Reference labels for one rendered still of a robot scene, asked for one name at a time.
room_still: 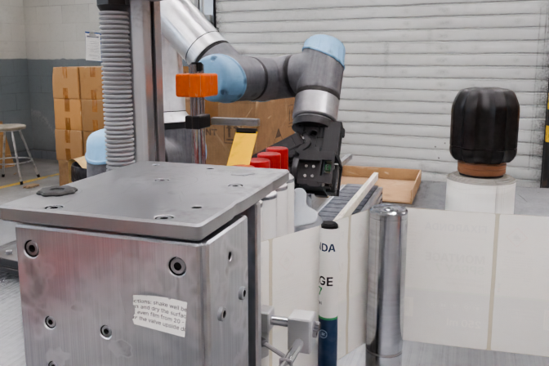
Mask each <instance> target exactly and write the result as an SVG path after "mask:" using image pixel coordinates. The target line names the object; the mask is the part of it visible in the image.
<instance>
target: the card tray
mask: <svg viewBox="0 0 549 366"><path fill-rule="evenodd" d="M374 172H378V180H377V182H376V183H375V184H374V185H378V187H382V202H384V203H406V204H412V203H413V200H414V198H415V195H416V193H417V190H418V187H419V185H420V184H421V178H422V170H420V169H405V168H391V167H363V166H349V165H344V166H343V168H342V174H341V185H346V184H360V185H363V184H364V183H365V182H366V181H367V180H368V179H369V177H370V176H371V175H372V174H373V173H374Z"/></svg>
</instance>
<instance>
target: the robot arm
mask: <svg viewBox="0 0 549 366"><path fill-rule="evenodd" d="M160 11H161V36H162V62H163V112H164V137H165V162H169V163H191V132H190V129H186V128H185V116H186V115H188V114H187V112H186V111H185V98H184V97H178V96H176V74H183V63H182V58H183V59H184V60H185V61H186V63H187V64H188V65H190V64H191V62H202V64H204V73H205V74H217V82H218V94H217V95H216V96H208V97H204V99H205V100H209V101H212V102H220V103H232V102H235V101H246V100H250V101H259V102H266V101H269V100H278V99H284V98H291V97H295V102H294V107H293V113H292V119H293V121H292V130H293V131H294V132H295V133H294V134H292V135H291V136H288V137H286V138H284V139H283V140H281V141H279V142H277V143H275V144H273V145H271V146H269V147H272V146H283V147H287V148H288V170H289V173H290V174H291V175H293V176H294V178H295V181H294V233H295V232H298V231H301V230H306V229H309V228H313V227H316V226H319V225H321V224H322V223H323V219H322V217H321V216H319V215H318V213H317V211H315V210H314V209H313V208H311V206H312V200H311V198H310V197H309V196H308V195H307V194H314V195H315V197H325V198H327V197H328V196H337V197H339V193H340V186H341V174H342V168H343V166H342V165H341V160H340V152H341V140H342V138H344V137H345V131H346V130H345V128H343V125H342V122H337V115H338V109H339V100H340V95H341V84H342V78H343V72H344V70H345V65H344V64H345V54H346V49H345V47H344V45H343V43H342V42H341V41H340V40H339V39H337V38H334V37H333V36H329V35H325V34H317V35H313V36H311V37H310V38H308V39H306V40H305V43H304V47H303V48H302V52H301V53H296V54H293V55H288V56H278V57H272V58H266V57H252V56H241V55H240V54H239V53H238V52H237V51H236V50H235V49H234V48H233V47H232V46H231V45H230V44H229V43H228V42H227V41H226V39H225V38H224V37H223V36H222V35H221V34H220V33H219V32H218V30H217V29H216V28H215V27H214V26H213V25H212V24H211V23H210V22H209V20H208V19H207V18H206V17H205V16H204V15H203V14H202V13H201V12H200V10H199V9H198V8H197V7H196V6H195V5H194V4H193V3H192V2H191V1H190V0H162V1H160ZM105 130H106V129H100V130H98V131H95V132H93V133H92V134H91V135H90V136H89V137H88V138H87V152H86V154H85V159H86V161H87V178H88V177H90V176H95V175H98V174H101V173H103V172H106V170H107V169H108V168H106V165H107V164H106V161H107V159H105V157H106V156H107V155H105V152H107V151H106V150H105V148H106V146H105V143H107V142H105V139H106V138H105V135H106V133H105ZM302 136H304V139H303V138H302ZM334 163H338V164H334ZM338 177H339V180H338ZM337 184H338V186H337Z"/></svg>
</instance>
